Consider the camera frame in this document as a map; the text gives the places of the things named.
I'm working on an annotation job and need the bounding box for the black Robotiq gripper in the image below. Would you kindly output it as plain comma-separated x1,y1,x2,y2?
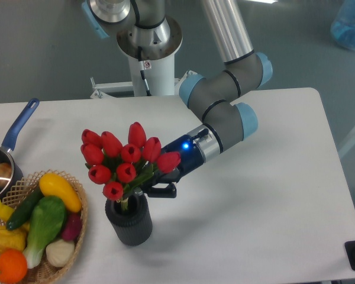
140,135,204,198

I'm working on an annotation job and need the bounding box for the red tulip bouquet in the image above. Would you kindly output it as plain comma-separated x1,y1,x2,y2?
80,122,181,214

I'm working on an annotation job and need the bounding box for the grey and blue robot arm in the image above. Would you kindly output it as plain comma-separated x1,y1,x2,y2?
82,1,273,198

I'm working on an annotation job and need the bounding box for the dark grey ribbed vase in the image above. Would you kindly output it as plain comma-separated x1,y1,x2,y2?
105,195,153,246

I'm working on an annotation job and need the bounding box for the purple radish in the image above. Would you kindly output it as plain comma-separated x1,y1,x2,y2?
61,213,82,241

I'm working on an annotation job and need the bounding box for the yellow squash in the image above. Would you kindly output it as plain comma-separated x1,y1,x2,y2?
39,172,82,213

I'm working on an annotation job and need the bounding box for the green bok choy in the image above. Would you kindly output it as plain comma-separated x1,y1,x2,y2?
23,196,66,269

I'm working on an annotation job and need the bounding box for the white garlic bulb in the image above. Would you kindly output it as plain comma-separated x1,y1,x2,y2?
46,239,75,267

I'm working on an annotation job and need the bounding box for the woven wicker basket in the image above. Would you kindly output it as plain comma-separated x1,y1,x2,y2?
0,169,89,284

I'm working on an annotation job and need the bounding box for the green cucumber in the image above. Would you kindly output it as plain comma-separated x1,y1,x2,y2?
6,187,44,231

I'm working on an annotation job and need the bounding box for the small yellow banana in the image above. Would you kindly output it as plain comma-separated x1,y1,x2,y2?
0,200,30,233

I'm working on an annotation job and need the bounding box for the yellow pumpkin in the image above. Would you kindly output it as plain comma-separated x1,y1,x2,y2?
0,225,27,254

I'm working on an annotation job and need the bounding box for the orange fruit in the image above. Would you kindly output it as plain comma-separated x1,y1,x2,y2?
0,249,28,283

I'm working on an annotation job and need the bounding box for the blue plastic bag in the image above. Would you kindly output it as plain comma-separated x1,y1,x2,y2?
330,1,355,51

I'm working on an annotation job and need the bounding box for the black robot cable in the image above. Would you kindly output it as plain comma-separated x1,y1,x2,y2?
137,46,153,97

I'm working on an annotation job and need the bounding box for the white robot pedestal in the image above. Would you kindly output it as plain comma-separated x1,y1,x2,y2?
91,51,197,99

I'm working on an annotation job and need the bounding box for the blue handled saucepan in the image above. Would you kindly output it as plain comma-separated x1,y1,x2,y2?
0,98,40,199

